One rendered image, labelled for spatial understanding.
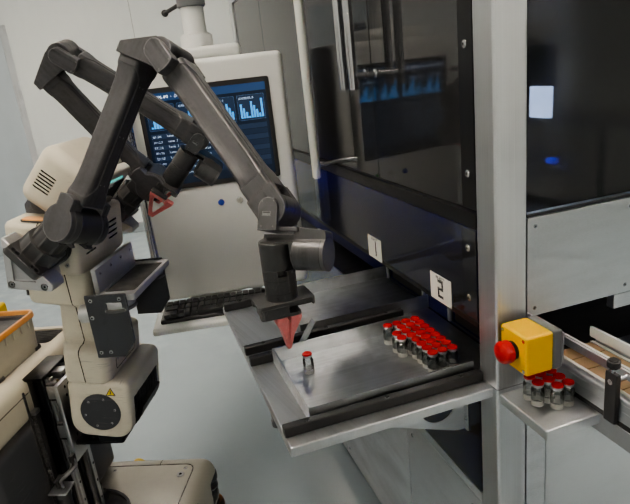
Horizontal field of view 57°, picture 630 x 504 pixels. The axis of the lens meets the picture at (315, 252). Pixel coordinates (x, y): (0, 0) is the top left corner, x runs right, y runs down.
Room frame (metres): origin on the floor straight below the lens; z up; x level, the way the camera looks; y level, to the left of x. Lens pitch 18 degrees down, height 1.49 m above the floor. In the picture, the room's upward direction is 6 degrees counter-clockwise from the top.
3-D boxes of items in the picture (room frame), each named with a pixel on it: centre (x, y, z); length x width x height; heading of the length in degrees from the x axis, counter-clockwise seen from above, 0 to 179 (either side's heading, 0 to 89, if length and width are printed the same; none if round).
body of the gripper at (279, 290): (0.95, 0.07, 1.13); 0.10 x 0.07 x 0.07; 107
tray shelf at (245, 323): (1.24, -0.05, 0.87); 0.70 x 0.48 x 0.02; 16
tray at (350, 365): (1.07, -0.08, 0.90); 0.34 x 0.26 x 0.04; 107
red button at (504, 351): (0.88, -0.31, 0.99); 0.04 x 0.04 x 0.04; 16
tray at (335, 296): (1.42, -0.07, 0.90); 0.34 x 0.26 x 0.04; 106
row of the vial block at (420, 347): (1.10, -0.19, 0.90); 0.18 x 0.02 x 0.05; 17
